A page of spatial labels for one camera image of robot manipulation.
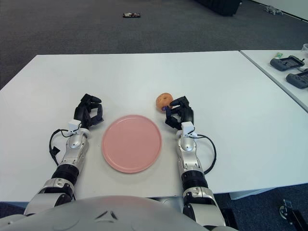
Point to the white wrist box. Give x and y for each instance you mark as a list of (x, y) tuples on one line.
[(74, 126), (187, 128)]

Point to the grey robot torso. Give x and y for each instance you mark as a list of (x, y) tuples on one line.
[(108, 216)]

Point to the small dark flat floor object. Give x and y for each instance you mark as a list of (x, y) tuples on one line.
[(131, 15)]

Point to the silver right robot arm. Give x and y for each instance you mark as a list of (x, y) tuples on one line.
[(187, 144)]

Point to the clear plastic container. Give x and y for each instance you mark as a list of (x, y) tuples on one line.
[(305, 48)]

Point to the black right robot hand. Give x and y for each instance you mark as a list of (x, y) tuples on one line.
[(185, 113)]

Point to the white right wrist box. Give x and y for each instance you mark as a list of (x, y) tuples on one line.
[(187, 128)]

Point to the black case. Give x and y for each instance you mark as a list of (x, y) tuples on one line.
[(216, 7)]

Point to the green packet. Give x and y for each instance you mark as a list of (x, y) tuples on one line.
[(279, 55)]

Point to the black caster wheel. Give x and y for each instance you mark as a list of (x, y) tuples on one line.
[(286, 210)]

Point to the dark grey handheld controller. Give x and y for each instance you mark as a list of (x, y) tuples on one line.
[(298, 79), (286, 63)]

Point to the pink round plate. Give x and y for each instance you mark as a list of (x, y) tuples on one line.
[(131, 144)]

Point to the red yellow apple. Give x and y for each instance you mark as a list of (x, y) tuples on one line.
[(163, 99)]

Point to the grey toy figure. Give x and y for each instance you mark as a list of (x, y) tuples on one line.
[(272, 10)]

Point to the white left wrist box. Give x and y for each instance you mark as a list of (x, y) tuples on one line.
[(74, 126)]

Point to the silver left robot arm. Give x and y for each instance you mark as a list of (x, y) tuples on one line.
[(74, 144)]

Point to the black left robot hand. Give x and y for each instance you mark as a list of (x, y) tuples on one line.
[(86, 113)]

